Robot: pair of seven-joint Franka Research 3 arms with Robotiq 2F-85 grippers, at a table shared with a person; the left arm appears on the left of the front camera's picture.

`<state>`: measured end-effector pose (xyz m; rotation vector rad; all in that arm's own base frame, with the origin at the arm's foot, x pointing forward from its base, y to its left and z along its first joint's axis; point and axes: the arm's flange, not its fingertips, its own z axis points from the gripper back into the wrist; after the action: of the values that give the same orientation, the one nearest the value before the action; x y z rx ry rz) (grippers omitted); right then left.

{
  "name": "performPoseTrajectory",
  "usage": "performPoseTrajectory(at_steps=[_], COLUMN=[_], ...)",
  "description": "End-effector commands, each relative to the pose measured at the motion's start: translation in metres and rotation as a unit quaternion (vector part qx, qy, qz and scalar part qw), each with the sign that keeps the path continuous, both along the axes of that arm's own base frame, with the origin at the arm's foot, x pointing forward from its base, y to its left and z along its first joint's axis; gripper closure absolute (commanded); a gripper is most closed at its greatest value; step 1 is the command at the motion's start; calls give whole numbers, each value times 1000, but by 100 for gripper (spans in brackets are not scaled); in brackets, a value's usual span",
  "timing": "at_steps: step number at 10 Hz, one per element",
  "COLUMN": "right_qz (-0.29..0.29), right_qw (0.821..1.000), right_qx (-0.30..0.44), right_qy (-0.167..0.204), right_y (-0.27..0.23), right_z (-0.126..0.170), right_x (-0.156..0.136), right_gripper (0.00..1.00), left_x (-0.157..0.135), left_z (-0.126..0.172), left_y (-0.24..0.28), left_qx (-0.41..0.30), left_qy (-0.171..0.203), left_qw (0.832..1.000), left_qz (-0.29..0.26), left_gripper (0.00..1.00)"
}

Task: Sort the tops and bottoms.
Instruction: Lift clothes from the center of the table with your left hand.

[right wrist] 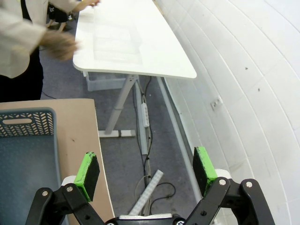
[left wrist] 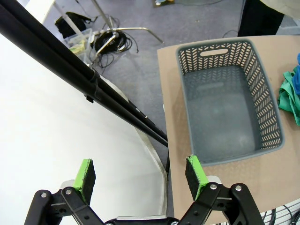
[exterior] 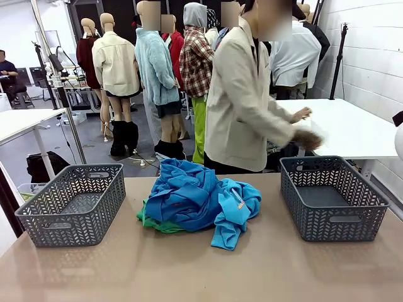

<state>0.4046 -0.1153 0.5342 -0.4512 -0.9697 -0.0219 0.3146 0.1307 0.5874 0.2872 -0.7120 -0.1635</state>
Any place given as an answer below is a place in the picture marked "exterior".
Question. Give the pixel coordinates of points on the person right hand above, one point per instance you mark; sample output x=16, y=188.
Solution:
x=310, y=140

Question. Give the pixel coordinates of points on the person left hand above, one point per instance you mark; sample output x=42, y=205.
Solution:
x=301, y=114

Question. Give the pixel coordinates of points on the cyan garment with white tag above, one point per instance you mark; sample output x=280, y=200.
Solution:
x=226, y=232

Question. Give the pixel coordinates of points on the blue garment with red mark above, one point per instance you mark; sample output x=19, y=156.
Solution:
x=182, y=214

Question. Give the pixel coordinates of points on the person left forearm beige sleeve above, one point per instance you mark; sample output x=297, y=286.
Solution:
x=283, y=110

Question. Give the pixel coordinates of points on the person right forearm beige sleeve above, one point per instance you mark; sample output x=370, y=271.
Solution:
x=277, y=129

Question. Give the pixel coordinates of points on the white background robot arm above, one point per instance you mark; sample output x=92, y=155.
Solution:
x=67, y=58

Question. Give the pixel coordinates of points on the large white table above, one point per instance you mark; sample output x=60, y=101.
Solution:
x=346, y=126

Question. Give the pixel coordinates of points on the mannequin in white shirt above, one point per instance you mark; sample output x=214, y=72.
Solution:
x=296, y=59

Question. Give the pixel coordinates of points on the black light stand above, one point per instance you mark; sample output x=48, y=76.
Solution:
x=339, y=63

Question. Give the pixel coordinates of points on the person in beige blazer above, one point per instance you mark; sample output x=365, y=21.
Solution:
x=233, y=110

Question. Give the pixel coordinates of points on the mannequin in black coat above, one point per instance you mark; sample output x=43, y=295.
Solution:
x=321, y=41

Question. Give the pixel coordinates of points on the gray woven plastic basket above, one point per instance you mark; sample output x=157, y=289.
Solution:
x=330, y=231
x=78, y=232

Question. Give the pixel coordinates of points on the mannequin in blue shirt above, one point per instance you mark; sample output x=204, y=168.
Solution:
x=223, y=34

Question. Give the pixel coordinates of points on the mannequin in plaid shirt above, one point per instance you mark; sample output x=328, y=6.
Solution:
x=195, y=69

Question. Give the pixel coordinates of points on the mannequin in patterned hood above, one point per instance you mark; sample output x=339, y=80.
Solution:
x=212, y=19

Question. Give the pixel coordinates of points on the mannequin in red jacket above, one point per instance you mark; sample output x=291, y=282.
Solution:
x=176, y=44

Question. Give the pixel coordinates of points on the mannequin in light blue fleece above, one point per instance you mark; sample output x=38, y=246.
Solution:
x=154, y=72

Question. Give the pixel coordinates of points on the mannequin in cream jacket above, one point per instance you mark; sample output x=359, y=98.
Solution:
x=115, y=63

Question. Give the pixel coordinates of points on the mannequin in maroon sweater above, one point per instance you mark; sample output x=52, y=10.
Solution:
x=85, y=59

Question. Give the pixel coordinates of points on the cluttered background workbench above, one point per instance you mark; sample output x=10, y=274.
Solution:
x=75, y=94

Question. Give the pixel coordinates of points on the slanted metal pole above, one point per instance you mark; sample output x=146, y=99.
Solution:
x=73, y=126

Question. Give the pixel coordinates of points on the black bag on floor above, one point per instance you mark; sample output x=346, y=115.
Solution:
x=47, y=166

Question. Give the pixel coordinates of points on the gray metal stool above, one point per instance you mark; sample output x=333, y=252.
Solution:
x=23, y=94

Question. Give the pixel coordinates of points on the white table with white legs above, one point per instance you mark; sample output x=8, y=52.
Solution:
x=22, y=121

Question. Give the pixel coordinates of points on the green and white box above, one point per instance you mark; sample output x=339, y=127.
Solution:
x=28, y=196

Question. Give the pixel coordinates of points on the seated person in dark shirt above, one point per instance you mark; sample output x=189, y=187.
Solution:
x=6, y=67

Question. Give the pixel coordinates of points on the black camera tripod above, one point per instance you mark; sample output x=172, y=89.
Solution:
x=42, y=66

